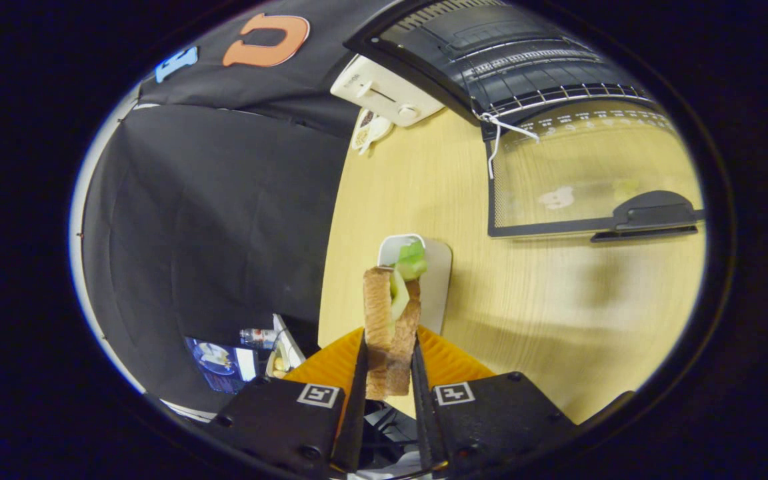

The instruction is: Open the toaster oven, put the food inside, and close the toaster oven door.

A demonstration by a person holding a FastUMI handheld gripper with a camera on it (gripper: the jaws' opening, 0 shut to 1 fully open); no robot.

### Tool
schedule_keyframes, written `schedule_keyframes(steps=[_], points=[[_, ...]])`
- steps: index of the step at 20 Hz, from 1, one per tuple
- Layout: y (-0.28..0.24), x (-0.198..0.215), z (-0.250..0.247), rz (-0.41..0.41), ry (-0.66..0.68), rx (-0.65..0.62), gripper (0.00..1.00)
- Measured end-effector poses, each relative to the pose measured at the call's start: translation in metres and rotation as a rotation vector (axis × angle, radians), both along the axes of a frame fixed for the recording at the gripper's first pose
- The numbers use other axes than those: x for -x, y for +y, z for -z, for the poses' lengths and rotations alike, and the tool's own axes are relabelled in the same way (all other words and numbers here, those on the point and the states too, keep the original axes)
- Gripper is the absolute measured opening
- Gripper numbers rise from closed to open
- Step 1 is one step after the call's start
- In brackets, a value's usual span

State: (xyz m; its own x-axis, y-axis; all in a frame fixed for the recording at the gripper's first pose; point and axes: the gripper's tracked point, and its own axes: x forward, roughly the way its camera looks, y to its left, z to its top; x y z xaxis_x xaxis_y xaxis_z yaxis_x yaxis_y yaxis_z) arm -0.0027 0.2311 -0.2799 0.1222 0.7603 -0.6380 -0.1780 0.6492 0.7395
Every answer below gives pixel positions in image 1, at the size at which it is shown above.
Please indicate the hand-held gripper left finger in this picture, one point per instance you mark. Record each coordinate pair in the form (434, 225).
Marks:
(358, 413)

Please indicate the toast sandwich with lettuce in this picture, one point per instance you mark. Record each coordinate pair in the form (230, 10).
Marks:
(377, 313)

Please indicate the blue printed box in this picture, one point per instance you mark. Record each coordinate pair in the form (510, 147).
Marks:
(214, 363)

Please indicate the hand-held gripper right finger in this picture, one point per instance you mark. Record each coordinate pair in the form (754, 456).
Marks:
(422, 413)

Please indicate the small white snack dish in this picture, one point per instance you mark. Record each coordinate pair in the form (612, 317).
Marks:
(365, 130)

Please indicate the small clear bottle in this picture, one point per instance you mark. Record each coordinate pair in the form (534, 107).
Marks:
(257, 336)

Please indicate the white bowl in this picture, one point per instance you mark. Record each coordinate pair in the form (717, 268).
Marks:
(284, 356)

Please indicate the white pop-up toaster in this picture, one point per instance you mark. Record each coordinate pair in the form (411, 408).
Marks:
(384, 90)

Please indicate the black backdrop cloth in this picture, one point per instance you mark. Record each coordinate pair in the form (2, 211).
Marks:
(210, 220)

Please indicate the white rectangular plate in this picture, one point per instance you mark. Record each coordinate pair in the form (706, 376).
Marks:
(437, 280)

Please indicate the black toaster oven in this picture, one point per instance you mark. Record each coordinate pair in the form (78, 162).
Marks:
(657, 212)

